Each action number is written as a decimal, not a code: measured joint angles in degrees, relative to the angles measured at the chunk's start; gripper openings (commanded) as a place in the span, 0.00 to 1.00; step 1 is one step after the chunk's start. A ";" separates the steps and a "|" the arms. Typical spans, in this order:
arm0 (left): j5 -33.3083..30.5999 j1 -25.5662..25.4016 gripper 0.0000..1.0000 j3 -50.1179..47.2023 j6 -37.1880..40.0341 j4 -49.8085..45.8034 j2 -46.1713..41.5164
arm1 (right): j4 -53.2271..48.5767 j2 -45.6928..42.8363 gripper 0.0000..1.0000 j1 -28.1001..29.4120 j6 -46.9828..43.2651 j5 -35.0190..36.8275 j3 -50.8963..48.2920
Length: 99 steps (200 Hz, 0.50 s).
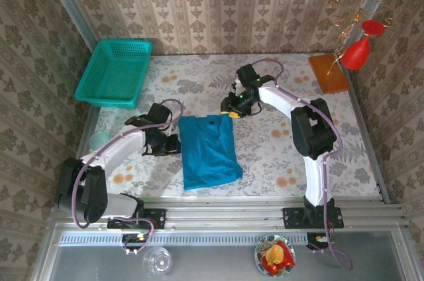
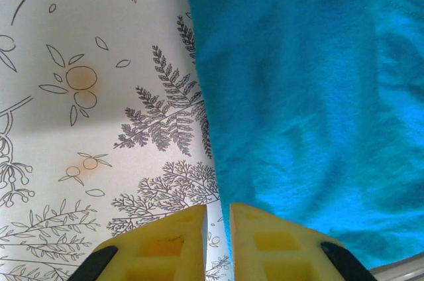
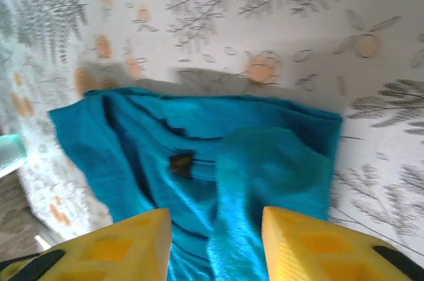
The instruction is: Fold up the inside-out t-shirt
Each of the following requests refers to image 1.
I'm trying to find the red snack packet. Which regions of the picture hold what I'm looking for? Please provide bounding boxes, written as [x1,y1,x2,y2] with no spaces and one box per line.
[262,240,295,275]

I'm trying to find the teal plastic basket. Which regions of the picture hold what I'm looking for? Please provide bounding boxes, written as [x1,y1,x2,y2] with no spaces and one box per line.
[74,38,154,110]

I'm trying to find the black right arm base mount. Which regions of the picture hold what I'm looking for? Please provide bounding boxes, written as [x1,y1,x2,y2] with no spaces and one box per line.
[282,207,345,230]

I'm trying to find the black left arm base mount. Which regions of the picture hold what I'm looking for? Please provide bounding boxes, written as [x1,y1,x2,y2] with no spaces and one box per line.
[107,207,166,230]

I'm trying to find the clear plastic cup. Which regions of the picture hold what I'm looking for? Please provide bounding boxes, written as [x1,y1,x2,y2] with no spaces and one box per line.
[141,246,174,278]

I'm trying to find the gold wire stand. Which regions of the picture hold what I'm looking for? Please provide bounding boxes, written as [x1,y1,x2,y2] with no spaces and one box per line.
[326,0,398,75]

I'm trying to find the floral tablecloth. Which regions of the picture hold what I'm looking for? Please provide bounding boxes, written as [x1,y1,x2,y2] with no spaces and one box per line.
[84,54,380,199]

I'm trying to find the yellow snack piece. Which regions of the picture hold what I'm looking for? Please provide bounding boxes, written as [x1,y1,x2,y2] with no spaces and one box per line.
[264,244,286,266]

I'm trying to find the blue t-shirt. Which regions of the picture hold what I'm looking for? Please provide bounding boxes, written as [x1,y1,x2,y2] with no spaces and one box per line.
[178,115,244,192]

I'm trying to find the steel tray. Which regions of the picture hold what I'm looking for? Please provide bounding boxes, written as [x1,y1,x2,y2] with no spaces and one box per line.
[31,223,420,281]

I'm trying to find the pale teal cup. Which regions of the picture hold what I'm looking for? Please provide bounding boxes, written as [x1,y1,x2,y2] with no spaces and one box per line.
[88,131,110,151]

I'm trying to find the brown wooden base board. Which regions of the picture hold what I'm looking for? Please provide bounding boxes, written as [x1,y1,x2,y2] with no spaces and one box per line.
[307,54,351,95]

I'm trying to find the small black electronics box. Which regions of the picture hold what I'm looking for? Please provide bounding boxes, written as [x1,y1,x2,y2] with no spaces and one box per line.
[306,233,331,251]
[121,233,149,246]

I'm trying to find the aluminium table frame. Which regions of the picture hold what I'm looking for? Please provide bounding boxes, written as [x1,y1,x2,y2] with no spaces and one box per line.
[46,52,408,233]

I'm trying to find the red wine glass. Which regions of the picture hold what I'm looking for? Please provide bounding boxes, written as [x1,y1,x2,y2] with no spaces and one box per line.
[341,19,387,71]

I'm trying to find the slotted grey cable duct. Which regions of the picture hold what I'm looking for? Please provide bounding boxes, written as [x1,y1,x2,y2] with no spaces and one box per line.
[58,231,309,246]

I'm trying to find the patterned plate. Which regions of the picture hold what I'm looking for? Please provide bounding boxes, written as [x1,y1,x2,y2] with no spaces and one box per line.
[254,234,297,277]

